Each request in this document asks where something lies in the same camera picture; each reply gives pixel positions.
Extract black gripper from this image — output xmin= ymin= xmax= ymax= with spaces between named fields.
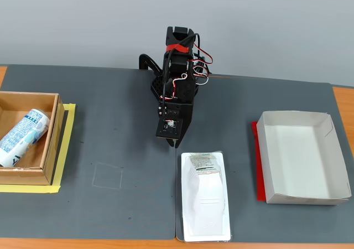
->
xmin=158 ymin=100 xmax=194 ymax=148

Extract white packaged sandwich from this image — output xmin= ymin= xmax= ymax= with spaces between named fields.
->
xmin=180 ymin=150 xmax=233 ymax=243

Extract brown cardboard box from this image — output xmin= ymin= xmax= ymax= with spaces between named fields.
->
xmin=0 ymin=91 xmax=66 ymax=186

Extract dark gray table mat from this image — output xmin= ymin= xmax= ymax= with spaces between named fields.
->
xmin=175 ymin=74 xmax=354 ymax=245
xmin=0 ymin=64 xmax=178 ymax=240

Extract red tape band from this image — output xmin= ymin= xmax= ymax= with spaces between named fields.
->
xmin=165 ymin=43 xmax=190 ymax=54

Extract red paper sheet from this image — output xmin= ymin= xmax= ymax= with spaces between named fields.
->
xmin=251 ymin=121 xmax=268 ymax=202

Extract grey sheet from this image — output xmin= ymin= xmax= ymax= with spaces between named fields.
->
xmin=256 ymin=110 xmax=350 ymax=206

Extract white and blue can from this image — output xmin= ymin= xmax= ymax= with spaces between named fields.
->
xmin=0 ymin=108 xmax=51 ymax=168

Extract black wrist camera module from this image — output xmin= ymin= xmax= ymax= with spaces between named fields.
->
xmin=155 ymin=118 xmax=184 ymax=139

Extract red and white servo wires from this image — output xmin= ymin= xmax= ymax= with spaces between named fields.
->
xmin=190 ymin=43 xmax=215 ymax=86

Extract yellow masking tape frame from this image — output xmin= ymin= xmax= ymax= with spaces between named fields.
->
xmin=0 ymin=102 xmax=77 ymax=194

